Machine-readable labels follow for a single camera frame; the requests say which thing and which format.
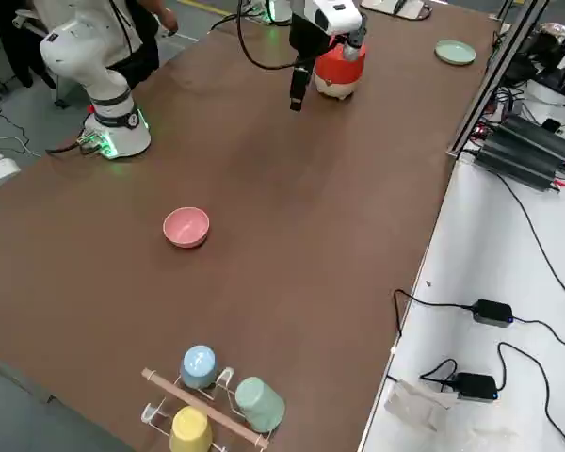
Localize black adapter cable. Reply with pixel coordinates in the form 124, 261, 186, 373
393, 287, 476, 338

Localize aluminium frame post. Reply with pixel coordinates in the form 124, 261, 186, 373
445, 0, 550, 159

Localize white tray with black rim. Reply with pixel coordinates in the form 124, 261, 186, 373
360, 0, 432, 23

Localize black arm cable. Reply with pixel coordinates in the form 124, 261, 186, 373
234, 0, 312, 72

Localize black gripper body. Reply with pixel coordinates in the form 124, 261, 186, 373
288, 13, 333, 73

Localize black power adapter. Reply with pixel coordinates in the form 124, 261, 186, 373
453, 371, 499, 404
473, 299, 514, 329

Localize pink bowl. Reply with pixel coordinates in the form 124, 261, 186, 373
162, 206, 211, 250

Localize pale green plate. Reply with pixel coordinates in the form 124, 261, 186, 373
434, 40, 477, 66

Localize black finned power supply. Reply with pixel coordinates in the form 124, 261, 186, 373
493, 115, 565, 164
473, 134, 565, 192

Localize yellow cup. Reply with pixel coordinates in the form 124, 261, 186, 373
169, 406, 214, 452

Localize wire and wood cup rack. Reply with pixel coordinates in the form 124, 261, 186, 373
140, 366, 270, 451

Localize black power supply cable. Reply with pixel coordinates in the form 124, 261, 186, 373
496, 172, 565, 315

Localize green cup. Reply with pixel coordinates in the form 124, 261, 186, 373
234, 376, 286, 434

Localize black base cable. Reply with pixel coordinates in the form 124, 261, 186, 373
44, 136, 95, 157

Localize orange rice cooker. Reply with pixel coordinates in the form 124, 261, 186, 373
313, 40, 368, 101

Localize clear plastic bag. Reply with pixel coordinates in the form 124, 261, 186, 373
385, 379, 459, 432

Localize blue cup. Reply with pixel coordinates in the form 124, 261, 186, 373
181, 346, 218, 390

